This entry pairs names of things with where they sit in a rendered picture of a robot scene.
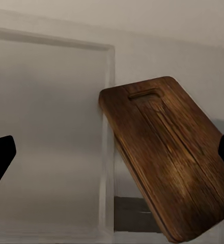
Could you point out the drop in sink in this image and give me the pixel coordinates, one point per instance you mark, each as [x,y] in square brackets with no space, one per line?
[59,188]

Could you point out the cutting board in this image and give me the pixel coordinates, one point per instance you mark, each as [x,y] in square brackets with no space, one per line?
[173,146]

